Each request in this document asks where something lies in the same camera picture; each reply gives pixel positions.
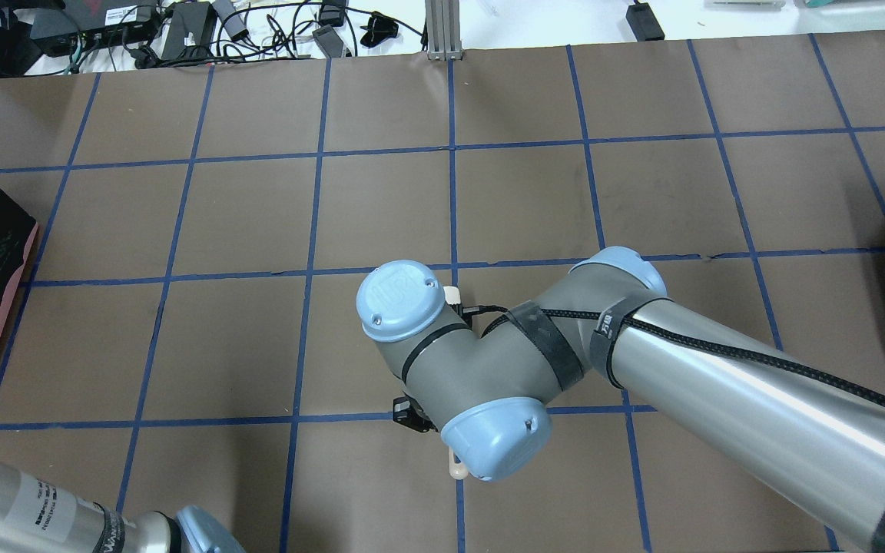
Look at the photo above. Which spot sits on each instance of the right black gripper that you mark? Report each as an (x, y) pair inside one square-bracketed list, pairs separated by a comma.
[(409, 412)]

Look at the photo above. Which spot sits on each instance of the white brush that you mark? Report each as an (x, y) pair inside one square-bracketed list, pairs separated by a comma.
[(456, 468)]

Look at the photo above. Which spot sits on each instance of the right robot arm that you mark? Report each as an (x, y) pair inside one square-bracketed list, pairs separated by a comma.
[(814, 438)]

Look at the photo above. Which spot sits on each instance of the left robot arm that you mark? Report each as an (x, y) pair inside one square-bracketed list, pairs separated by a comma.
[(38, 516)]

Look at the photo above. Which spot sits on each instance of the black power adapter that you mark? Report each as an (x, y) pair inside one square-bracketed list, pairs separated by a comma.
[(643, 22)]

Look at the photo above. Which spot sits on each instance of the aluminium frame post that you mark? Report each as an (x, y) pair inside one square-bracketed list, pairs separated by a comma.
[(442, 31)]

